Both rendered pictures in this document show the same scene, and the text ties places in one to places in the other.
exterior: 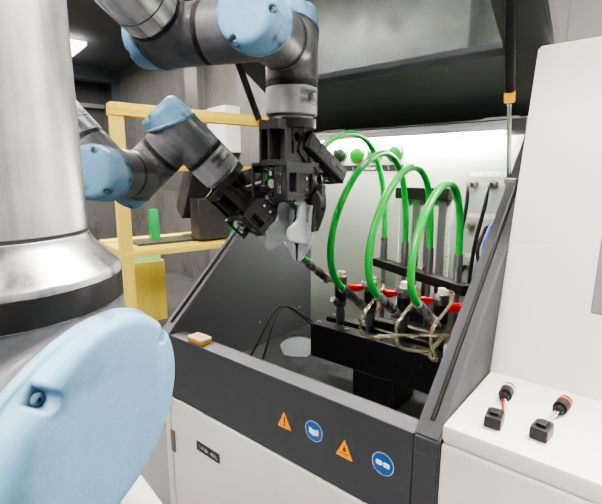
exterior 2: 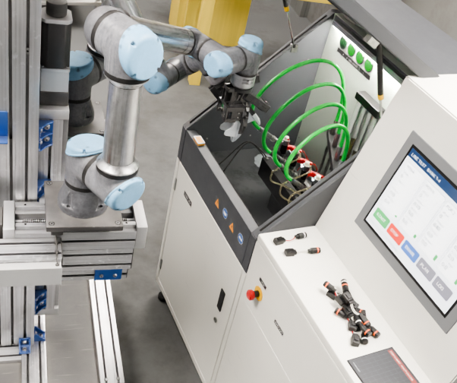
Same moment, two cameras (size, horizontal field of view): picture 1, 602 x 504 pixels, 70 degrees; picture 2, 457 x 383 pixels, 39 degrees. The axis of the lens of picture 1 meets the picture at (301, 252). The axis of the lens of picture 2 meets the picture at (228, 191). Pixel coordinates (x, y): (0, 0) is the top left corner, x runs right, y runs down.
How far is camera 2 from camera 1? 1.58 m
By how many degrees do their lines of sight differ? 31
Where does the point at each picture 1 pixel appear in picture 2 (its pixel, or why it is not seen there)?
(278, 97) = (233, 78)
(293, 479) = (214, 229)
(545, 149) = (379, 134)
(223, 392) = (200, 175)
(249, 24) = (212, 71)
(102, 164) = (157, 83)
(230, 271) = not seen: hidden behind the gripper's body
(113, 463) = (128, 201)
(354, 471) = (232, 236)
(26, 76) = (127, 144)
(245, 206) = not seen: hidden behind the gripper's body
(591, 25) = not seen: outside the picture
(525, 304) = (338, 204)
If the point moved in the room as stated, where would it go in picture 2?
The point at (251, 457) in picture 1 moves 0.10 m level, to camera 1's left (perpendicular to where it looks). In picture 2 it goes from (203, 211) to (181, 200)
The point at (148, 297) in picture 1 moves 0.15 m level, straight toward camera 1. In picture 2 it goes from (228, 20) to (225, 26)
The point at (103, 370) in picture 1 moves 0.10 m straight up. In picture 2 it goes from (129, 188) to (133, 158)
